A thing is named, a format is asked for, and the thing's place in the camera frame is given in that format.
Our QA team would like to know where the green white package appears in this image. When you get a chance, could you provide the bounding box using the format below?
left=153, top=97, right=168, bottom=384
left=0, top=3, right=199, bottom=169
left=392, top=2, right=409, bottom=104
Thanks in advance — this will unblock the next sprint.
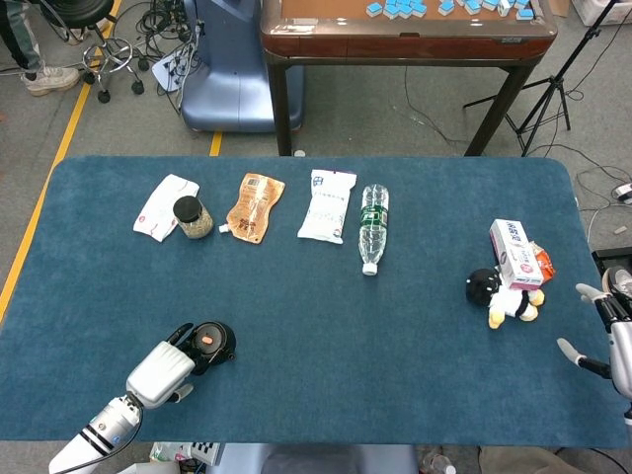
left=149, top=441, right=194, bottom=465

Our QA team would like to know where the blue machine base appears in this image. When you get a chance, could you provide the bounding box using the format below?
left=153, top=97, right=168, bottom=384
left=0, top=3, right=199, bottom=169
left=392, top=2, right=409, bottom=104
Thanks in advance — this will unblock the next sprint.
left=180, top=0, right=305, bottom=133

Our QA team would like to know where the black white penguin plush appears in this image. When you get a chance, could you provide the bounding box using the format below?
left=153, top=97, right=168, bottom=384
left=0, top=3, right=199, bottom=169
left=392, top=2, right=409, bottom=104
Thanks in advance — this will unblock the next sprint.
left=465, top=268, right=546, bottom=330

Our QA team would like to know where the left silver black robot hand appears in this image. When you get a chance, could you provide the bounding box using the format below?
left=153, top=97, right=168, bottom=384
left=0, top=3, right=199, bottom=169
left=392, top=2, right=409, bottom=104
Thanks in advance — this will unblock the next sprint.
left=126, top=323, right=198, bottom=409

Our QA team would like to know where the clear water bottle green label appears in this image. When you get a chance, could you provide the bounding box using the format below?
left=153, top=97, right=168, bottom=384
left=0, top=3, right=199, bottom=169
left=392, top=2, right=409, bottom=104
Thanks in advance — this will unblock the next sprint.
left=357, top=184, right=391, bottom=276

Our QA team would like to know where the blue grey robot torso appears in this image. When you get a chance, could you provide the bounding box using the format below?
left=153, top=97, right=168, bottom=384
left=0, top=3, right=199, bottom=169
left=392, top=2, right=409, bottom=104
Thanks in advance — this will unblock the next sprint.
left=209, top=442, right=419, bottom=474

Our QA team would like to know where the glass jar with black lid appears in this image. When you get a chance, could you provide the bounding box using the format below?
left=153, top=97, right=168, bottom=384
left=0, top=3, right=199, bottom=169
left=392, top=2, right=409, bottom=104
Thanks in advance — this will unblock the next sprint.
left=172, top=195, right=214, bottom=240

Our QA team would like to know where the clear plastic bottle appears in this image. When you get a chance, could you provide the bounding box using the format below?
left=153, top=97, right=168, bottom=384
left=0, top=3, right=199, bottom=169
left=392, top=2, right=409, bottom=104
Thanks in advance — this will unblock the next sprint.
left=419, top=448, right=458, bottom=474

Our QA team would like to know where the black white checker board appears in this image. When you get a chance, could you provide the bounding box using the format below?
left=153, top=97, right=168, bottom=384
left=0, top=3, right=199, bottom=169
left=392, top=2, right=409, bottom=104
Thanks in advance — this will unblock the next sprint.
left=190, top=441, right=221, bottom=466

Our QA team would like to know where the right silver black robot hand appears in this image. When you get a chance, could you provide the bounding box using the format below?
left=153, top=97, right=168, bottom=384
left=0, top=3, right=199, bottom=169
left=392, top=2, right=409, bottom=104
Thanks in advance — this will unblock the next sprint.
left=556, top=282, right=632, bottom=401

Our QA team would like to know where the black cable bundle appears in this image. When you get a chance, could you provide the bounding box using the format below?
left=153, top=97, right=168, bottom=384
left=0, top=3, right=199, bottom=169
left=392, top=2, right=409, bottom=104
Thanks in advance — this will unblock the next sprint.
left=132, top=0, right=203, bottom=56

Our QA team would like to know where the grey sneaker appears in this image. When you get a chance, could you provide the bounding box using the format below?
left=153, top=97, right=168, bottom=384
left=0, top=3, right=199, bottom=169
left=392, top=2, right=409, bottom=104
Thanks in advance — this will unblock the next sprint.
left=601, top=266, right=632, bottom=301

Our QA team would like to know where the blue table mat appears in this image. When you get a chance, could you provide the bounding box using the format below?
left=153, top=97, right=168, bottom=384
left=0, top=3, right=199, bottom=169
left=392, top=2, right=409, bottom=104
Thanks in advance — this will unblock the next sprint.
left=0, top=156, right=631, bottom=445

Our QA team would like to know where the white pink toothpaste box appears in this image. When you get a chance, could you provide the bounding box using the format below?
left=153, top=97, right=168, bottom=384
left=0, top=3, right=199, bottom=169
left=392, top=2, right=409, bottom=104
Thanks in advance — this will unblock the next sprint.
left=489, top=218, right=545, bottom=291

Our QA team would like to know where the grey trouser leg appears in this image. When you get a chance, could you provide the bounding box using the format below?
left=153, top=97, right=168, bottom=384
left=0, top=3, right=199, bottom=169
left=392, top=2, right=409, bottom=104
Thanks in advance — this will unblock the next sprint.
left=0, top=0, right=43, bottom=75

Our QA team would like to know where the orange snack packet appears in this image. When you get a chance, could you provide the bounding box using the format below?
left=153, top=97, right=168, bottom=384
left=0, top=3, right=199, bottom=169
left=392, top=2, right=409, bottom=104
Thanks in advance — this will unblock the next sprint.
left=528, top=240, right=558, bottom=282

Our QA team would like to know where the white plastic bag packet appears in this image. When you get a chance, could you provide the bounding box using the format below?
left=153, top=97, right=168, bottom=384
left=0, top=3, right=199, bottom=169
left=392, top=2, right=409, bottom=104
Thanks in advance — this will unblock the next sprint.
left=296, top=169, right=358, bottom=245

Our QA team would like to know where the white power strip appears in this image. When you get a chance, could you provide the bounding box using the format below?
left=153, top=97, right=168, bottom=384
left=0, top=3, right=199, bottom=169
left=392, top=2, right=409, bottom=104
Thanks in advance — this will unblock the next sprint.
left=151, top=48, right=197, bottom=94

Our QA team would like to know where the black chrome wheeled stool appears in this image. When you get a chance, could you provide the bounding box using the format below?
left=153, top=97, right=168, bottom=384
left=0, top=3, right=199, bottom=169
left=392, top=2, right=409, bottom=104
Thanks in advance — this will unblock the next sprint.
left=39, top=0, right=149, bottom=104

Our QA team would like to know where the white tissue pack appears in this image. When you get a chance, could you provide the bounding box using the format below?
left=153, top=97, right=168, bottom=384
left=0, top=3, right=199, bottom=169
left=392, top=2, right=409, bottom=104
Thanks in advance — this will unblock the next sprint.
left=132, top=173, right=200, bottom=243

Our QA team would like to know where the black tripod stand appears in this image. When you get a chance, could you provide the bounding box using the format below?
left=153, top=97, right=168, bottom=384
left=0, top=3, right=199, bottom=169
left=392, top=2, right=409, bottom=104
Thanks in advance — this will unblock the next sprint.
left=462, top=0, right=628, bottom=158

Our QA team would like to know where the thin black floor cable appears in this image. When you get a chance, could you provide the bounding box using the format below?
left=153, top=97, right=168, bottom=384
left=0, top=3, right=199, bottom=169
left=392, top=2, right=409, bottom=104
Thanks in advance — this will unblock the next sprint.
left=402, top=66, right=475, bottom=145

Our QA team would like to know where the white storage box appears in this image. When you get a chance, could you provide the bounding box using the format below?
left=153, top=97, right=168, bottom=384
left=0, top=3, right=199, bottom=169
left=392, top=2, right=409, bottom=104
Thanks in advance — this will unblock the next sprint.
left=575, top=0, right=632, bottom=27

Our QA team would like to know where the orange spout pouch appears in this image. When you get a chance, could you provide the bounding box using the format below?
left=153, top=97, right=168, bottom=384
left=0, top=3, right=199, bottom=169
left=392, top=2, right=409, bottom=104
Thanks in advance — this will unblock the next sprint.
left=218, top=172, right=286, bottom=245

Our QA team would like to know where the white sneaker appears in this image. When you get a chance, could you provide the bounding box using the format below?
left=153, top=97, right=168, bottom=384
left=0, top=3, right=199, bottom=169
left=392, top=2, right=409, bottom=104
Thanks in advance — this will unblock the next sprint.
left=20, top=66, right=81, bottom=97

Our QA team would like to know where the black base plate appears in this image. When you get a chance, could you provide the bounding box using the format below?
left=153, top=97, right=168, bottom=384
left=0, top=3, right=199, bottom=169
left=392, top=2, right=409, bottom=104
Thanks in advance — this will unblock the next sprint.
left=591, top=248, right=632, bottom=277

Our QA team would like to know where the brown mahjong table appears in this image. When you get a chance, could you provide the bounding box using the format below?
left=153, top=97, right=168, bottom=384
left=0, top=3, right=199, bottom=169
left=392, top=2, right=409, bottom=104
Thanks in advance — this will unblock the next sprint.
left=260, top=0, right=559, bottom=158

